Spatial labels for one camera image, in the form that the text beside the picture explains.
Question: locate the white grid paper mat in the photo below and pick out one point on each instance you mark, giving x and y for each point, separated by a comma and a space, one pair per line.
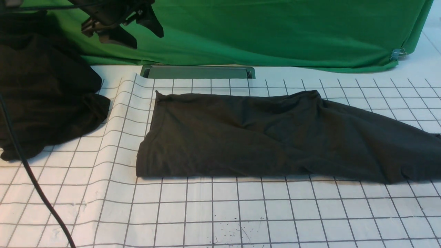
91, 181

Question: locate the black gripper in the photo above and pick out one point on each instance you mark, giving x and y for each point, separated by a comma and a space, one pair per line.
106, 16

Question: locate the black crumpled cloth pile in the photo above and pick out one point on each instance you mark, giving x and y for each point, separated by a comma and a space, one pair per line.
50, 91

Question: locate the green backdrop cloth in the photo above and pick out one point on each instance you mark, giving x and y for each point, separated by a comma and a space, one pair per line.
344, 36

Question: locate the silver binder clip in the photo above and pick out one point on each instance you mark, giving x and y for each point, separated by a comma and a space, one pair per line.
398, 54

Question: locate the dark gray long-sleeve shirt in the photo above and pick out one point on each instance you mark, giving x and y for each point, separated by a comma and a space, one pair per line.
221, 135

